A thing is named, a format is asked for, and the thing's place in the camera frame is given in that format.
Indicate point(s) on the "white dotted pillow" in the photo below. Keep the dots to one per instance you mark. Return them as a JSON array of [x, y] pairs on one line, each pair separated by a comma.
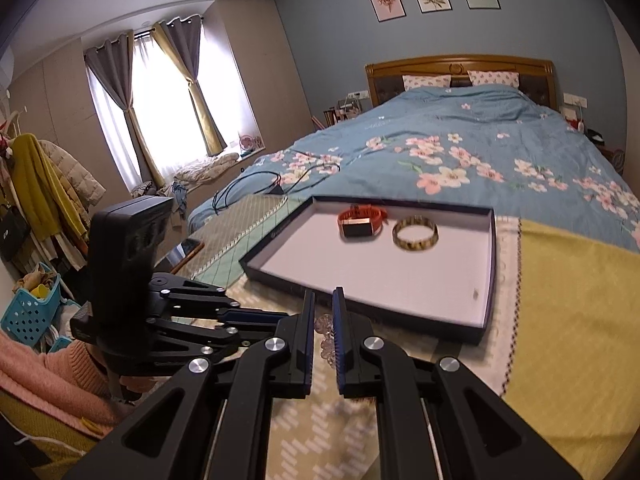
[[492, 78], [425, 81]]

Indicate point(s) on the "framed pink flower picture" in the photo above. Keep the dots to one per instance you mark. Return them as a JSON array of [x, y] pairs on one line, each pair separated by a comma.
[[385, 2]]

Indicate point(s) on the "person's left hand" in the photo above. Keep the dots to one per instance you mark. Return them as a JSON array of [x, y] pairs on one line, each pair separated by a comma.
[[137, 386]]

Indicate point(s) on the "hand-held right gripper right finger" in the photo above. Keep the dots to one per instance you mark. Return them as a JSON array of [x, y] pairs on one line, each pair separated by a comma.
[[340, 340]]

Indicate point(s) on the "dark blue shallow box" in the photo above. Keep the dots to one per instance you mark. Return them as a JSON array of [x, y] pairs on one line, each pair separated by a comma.
[[400, 280]]

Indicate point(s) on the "tortoiseshell bangle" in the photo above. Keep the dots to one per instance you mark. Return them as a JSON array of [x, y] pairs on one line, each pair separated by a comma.
[[397, 239]]

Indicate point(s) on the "wooden bed with floral duvet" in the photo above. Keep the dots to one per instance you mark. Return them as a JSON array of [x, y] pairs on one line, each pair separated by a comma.
[[450, 125]]

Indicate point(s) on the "wooden nightstand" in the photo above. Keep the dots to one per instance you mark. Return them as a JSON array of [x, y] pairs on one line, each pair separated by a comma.
[[607, 152]]

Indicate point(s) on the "blue plastic basket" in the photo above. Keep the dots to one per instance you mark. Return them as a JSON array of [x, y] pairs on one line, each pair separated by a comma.
[[27, 317]]

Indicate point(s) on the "white quilt bundle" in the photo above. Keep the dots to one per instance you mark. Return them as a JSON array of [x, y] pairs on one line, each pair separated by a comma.
[[205, 167]]

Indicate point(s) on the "green checked cloth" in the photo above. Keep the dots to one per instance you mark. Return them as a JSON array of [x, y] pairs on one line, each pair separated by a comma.
[[235, 232]]

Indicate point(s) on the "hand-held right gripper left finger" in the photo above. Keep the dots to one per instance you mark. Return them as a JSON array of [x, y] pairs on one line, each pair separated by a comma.
[[306, 340]]

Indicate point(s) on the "bright window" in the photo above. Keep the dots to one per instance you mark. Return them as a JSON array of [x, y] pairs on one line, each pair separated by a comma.
[[160, 110]]

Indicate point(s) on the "clothes pile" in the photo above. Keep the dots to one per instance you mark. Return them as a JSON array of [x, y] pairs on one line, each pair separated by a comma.
[[155, 195]]

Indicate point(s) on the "bedside cosmetics clutter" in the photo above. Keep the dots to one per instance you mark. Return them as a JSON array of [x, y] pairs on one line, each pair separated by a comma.
[[345, 110]]

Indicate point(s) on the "pink round ornament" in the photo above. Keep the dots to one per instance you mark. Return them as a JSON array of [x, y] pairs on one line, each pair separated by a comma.
[[250, 144]]

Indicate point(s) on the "white wall socket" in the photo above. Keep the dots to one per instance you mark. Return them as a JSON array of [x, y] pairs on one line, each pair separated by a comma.
[[574, 99], [358, 95]]

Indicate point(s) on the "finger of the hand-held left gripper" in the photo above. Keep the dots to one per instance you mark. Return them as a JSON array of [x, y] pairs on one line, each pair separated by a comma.
[[220, 337], [250, 317]]

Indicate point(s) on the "grey and gold curtain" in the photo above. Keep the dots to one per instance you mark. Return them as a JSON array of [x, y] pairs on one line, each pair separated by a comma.
[[112, 85], [190, 60]]

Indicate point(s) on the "dark phone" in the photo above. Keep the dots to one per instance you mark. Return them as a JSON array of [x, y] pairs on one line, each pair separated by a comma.
[[182, 255]]

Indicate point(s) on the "person's olive knit garment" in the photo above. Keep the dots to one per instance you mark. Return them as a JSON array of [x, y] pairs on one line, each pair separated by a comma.
[[45, 435]]

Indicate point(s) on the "person's left forearm pink sleeve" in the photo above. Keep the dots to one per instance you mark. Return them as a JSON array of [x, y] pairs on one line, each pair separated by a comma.
[[50, 380]]

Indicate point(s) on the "black handbag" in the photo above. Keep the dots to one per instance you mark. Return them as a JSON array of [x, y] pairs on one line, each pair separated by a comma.
[[12, 232]]

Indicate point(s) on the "wooden bed headboard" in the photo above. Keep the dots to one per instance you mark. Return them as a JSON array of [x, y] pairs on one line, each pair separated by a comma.
[[450, 65]]

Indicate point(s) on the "orange smartwatch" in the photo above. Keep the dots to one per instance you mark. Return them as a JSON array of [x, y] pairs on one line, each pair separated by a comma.
[[357, 225]]

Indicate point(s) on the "beige down jacket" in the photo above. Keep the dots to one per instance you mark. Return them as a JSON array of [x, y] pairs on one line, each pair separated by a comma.
[[75, 170]]

